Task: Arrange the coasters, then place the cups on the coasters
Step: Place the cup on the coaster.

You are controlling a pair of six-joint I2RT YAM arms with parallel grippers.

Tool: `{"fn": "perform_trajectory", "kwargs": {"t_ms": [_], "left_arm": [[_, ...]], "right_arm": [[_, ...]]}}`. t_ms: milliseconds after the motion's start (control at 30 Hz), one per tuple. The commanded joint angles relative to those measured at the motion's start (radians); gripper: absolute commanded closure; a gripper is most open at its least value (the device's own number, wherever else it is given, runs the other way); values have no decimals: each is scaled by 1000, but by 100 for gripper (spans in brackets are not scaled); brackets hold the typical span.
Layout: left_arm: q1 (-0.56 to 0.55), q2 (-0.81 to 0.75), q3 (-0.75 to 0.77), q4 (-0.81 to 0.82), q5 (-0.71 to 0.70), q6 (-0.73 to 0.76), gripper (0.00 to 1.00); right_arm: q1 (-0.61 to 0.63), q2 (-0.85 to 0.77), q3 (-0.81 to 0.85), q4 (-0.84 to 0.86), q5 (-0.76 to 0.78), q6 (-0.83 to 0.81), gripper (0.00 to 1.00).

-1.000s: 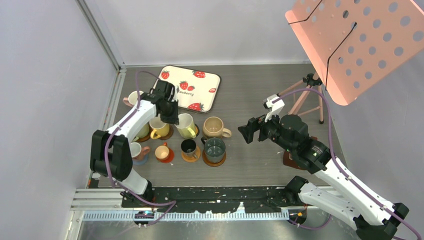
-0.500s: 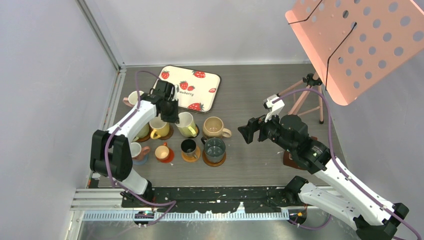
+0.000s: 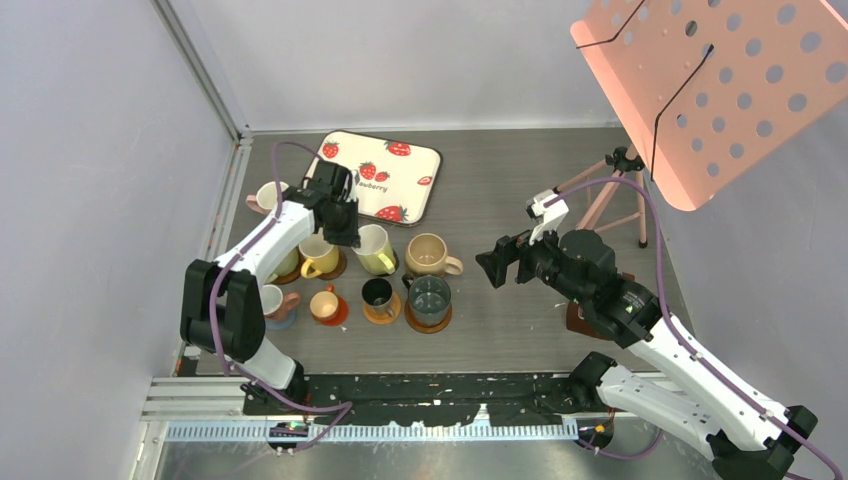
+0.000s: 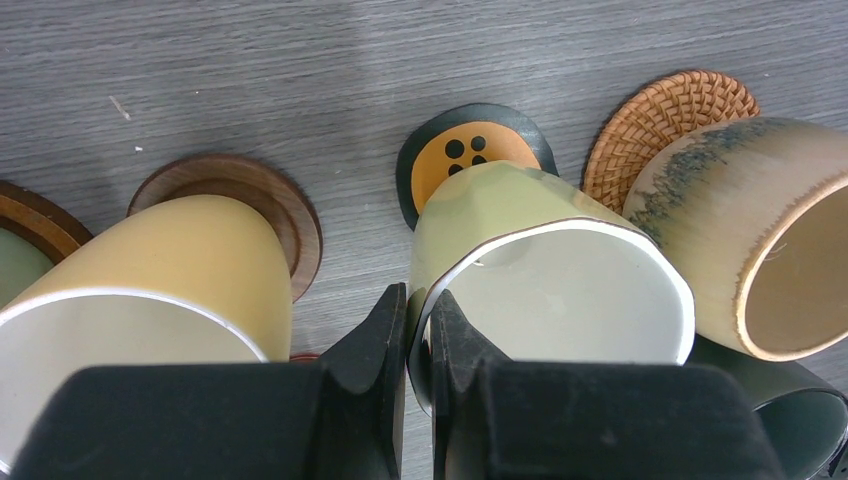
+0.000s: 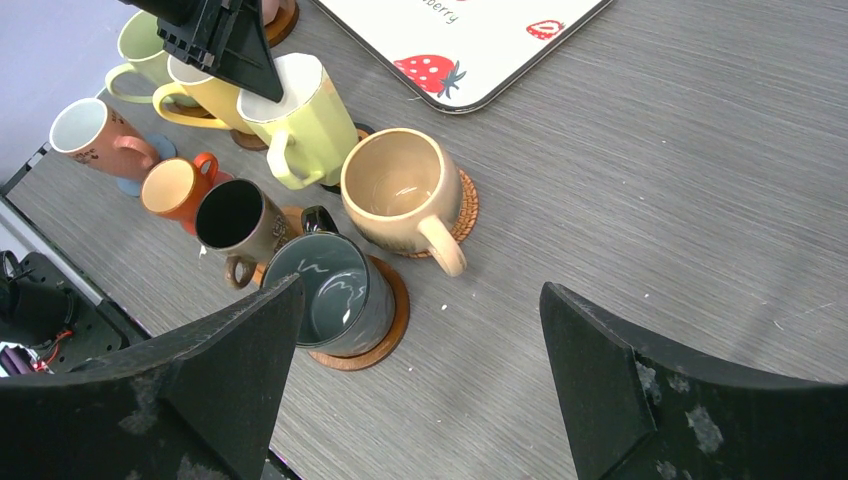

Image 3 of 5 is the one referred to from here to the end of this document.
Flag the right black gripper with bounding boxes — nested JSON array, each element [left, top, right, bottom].
[[475, 216, 591, 308]]

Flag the pink white mug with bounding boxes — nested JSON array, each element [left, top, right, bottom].
[[245, 181, 289, 215]]

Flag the yellow mug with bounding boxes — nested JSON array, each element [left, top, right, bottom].
[[352, 224, 393, 276], [298, 234, 340, 278]]

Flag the beige brown cup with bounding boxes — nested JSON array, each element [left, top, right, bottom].
[[404, 233, 464, 277]]

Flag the dark walnut round coaster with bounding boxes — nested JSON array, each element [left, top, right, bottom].
[[321, 250, 348, 280]]

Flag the dark green mug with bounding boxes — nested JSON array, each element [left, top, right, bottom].
[[402, 274, 452, 325]]

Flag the yellow mug back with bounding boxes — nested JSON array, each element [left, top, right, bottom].
[[352, 224, 393, 276]]

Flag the light green cup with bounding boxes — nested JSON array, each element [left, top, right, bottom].
[[266, 248, 300, 283]]

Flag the dark brown ridged coaster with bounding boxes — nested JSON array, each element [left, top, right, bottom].
[[404, 301, 453, 334]]

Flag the orange black smiley coaster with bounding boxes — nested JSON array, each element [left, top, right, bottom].
[[388, 250, 400, 275]]

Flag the brown ridged wooden coaster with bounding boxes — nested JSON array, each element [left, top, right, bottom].
[[270, 265, 301, 285]]

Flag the small orange cup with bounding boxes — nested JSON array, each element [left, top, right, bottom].
[[309, 284, 340, 319]]

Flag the dark maroon cup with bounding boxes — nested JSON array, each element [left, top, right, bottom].
[[361, 278, 395, 318]]

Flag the red apple smiley coaster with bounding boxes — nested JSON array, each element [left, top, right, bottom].
[[312, 299, 349, 327]]

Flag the small pink white cup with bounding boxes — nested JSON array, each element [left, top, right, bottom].
[[260, 284, 301, 319]]

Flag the light orange round coaster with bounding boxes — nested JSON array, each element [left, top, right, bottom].
[[362, 293, 403, 325]]

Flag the blue round coaster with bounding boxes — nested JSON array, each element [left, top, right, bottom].
[[265, 310, 297, 331]]

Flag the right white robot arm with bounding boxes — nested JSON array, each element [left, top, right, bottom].
[[475, 230, 818, 479]]

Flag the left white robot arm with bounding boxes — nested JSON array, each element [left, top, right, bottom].
[[179, 160, 360, 414]]

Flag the cream serving tray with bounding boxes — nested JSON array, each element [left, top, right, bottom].
[[319, 130, 443, 227]]

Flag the pink tripod legs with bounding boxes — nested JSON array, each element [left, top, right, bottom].
[[553, 144, 649, 249]]

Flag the pink perforated music stand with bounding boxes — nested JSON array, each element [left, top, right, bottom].
[[570, 1, 847, 211]]

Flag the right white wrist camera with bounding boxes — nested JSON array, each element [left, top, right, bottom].
[[526, 189, 569, 245]]

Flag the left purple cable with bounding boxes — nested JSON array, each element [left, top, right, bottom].
[[207, 140, 356, 452]]

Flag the purple cable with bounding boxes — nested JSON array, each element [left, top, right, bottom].
[[207, 140, 356, 452], [543, 176, 843, 480]]

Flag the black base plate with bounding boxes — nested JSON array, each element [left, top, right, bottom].
[[241, 372, 637, 429]]

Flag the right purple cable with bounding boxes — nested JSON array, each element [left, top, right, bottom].
[[543, 176, 843, 480]]

